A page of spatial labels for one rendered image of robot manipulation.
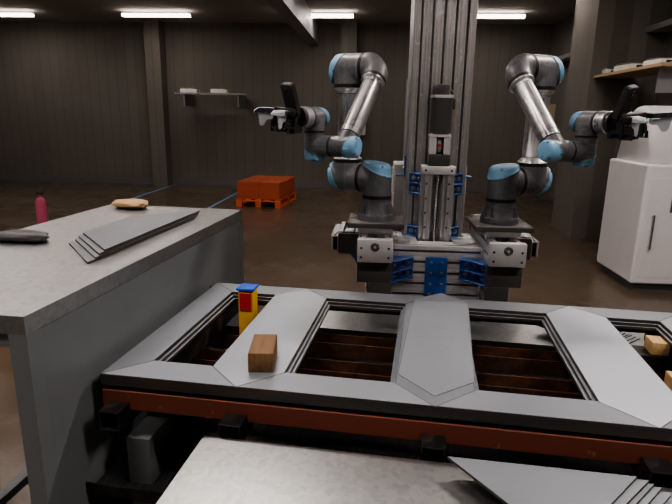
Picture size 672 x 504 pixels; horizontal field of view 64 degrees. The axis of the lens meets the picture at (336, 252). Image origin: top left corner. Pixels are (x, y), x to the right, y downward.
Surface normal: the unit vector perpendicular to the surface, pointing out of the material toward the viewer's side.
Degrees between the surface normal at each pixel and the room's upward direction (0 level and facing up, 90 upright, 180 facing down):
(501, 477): 0
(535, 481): 0
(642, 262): 90
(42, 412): 90
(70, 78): 90
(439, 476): 0
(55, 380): 90
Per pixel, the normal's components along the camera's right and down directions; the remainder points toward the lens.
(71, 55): -0.07, 0.24
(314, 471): 0.01, -0.97
